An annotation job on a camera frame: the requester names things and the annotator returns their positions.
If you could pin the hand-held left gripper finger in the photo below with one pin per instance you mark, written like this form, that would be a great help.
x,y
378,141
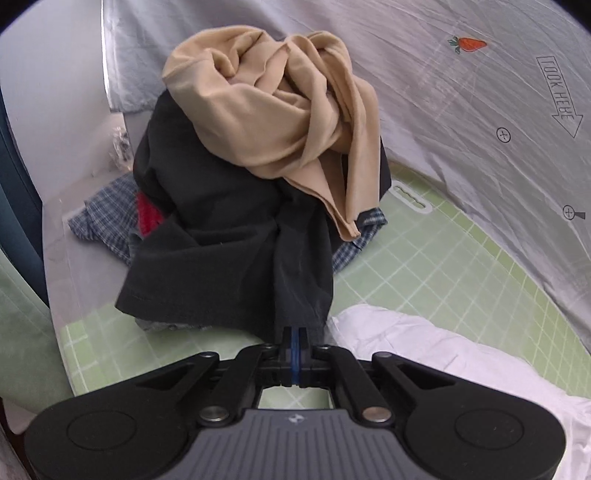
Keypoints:
x,y
289,357
300,357

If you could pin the black garment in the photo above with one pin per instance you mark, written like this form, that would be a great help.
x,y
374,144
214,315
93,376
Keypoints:
x,y
221,240

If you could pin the white pants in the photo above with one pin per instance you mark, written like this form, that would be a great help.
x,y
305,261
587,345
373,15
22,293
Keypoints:
x,y
438,350

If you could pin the green grid mat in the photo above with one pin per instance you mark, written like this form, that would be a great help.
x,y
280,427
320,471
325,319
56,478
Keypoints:
x,y
415,267

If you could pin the red cloth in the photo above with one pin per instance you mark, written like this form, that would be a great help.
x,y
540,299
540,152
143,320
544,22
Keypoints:
x,y
148,217

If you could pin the blue plaid shirt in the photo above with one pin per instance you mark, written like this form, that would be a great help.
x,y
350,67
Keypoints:
x,y
111,217

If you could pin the beige garment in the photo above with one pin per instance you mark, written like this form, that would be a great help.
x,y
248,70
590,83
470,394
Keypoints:
x,y
268,115

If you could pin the light green cloth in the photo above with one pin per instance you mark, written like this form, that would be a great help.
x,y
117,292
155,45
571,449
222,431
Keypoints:
x,y
23,332

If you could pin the grey printed sheet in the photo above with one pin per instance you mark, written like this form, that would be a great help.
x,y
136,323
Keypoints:
x,y
461,138

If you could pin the dark blue panel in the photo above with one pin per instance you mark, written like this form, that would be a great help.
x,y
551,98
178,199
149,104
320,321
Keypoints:
x,y
21,184

